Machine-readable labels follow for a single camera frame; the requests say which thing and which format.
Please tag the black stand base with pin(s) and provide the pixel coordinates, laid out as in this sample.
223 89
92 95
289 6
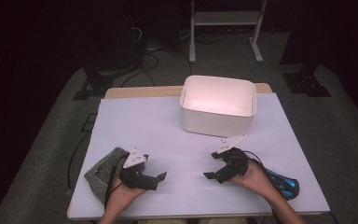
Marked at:
94 85
306 84

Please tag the person's right hand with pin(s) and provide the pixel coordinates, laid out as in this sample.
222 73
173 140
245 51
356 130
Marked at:
256 180

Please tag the white metal stand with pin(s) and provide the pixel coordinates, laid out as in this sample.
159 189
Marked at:
227 18

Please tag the pale table sheet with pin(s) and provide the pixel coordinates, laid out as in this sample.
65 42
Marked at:
167 130

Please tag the person's left hand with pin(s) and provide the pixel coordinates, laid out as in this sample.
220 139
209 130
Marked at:
121 197

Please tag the white plastic bin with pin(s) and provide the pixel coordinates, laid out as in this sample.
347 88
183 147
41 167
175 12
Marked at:
217 99

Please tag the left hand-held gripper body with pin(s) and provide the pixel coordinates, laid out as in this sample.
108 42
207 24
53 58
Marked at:
136 180

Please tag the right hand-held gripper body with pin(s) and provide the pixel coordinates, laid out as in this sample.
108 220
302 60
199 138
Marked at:
237 165

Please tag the grey fluffy cloth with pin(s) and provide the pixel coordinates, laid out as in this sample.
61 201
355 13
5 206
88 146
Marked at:
101 177

